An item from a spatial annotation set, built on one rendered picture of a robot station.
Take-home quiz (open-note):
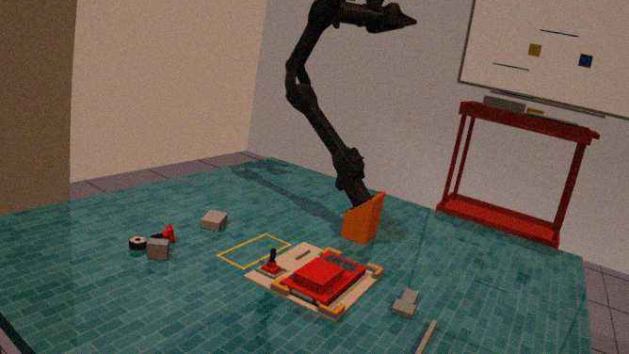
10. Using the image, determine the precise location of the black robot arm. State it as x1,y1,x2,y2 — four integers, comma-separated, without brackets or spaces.
284,0,376,210

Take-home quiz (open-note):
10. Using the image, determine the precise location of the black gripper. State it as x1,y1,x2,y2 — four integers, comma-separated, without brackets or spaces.
356,3,417,33

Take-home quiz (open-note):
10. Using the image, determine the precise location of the black toy tyre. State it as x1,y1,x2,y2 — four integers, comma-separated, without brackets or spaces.
129,235,147,250

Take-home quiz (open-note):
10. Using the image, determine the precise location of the brown thin bar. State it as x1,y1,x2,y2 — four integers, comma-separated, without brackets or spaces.
415,320,438,354

